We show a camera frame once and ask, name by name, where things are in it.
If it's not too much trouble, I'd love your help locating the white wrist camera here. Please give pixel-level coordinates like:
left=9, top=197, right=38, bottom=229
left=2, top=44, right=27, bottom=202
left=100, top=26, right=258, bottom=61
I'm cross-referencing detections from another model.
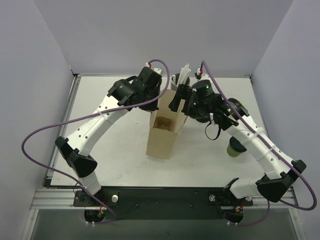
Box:
left=194, top=68, right=211, bottom=82
left=145, top=62, right=163, bottom=75

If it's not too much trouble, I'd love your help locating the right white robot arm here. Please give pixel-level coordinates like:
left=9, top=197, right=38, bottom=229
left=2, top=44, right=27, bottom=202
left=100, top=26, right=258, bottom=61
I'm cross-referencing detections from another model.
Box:
left=168, top=79, right=307, bottom=203

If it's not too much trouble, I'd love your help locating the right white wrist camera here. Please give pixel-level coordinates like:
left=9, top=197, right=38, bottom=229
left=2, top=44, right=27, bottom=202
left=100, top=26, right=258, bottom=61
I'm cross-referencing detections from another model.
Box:
left=194, top=68, right=211, bottom=82

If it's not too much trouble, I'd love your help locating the brown paper bag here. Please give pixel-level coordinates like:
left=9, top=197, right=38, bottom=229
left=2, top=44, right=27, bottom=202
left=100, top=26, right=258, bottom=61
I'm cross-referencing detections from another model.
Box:
left=146, top=89, right=187, bottom=159

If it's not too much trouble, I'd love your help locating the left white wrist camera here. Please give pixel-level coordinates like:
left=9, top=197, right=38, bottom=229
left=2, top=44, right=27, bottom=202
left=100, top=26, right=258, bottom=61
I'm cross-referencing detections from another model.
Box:
left=145, top=62, right=163, bottom=75

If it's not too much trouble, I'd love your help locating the aluminium frame rail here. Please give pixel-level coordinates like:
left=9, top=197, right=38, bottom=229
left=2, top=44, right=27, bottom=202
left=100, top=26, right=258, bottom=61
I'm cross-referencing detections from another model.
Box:
left=30, top=188, right=298, bottom=210

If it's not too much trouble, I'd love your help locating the green paper coffee cup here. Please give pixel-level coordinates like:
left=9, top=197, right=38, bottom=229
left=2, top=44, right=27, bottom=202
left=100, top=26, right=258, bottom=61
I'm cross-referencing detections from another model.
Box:
left=226, top=145, right=241, bottom=158

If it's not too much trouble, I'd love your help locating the black plastic cup lid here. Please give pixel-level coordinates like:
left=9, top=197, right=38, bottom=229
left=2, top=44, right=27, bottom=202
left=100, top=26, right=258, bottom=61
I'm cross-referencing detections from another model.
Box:
left=229, top=136, right=247, bottom=153

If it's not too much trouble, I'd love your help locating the white wrapped straw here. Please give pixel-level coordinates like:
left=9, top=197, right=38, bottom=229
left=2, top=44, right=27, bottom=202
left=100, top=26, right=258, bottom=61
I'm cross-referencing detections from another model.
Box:
left=176, top=63, right=191, bottom=86

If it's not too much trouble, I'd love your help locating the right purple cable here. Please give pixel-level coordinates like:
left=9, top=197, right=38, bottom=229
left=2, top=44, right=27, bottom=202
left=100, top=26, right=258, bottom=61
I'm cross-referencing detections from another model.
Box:
left=199, top=59, right=316, bottom=227

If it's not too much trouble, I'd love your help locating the grey straw holder cup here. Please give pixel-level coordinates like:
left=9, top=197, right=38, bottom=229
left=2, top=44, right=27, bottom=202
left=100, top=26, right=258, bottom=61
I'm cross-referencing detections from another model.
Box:
left=170, top=73, right=190, bottom=91

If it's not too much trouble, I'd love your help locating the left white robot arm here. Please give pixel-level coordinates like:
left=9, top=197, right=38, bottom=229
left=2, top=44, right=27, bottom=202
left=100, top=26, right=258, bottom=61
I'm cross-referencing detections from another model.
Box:
left=55, top=66, right=162, bottom=206

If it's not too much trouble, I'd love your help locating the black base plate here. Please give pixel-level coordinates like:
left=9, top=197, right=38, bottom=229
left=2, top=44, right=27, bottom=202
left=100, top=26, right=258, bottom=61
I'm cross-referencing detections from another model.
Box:
left=73, top=186, right=253, bottom=221

